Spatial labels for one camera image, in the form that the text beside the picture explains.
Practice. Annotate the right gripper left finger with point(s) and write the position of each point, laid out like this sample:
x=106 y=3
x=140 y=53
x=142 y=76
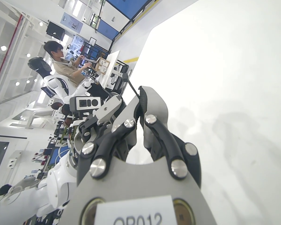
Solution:
x=121 y=133

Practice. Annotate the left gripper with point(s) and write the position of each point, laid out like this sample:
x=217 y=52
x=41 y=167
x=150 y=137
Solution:
x=78 y=142

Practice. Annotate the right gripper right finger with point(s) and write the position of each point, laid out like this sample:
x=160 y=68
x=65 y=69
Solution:
x=159 y=129

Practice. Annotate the thin black zip tie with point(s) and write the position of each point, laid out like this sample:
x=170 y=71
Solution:
x=131 y=86

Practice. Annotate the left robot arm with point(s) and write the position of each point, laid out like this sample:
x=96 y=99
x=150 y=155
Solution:
x=58 y=183

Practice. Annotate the white table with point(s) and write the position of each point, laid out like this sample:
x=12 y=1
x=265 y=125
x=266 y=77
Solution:
x=112 y=69

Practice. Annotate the small brown carton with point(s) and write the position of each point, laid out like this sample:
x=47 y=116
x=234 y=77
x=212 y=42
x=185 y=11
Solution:
x=102 y=65

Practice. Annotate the person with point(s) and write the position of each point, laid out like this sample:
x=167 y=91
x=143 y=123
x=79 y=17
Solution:
x=65 y=67
x=59 y=108

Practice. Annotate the small blue partition panel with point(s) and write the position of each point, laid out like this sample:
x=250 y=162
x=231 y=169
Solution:
x=107 y=29

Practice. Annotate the black monitor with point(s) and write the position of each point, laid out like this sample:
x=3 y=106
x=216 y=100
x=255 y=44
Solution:
x=55 y=31

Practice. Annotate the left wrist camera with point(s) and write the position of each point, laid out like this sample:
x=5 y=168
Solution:
x=85 y=103

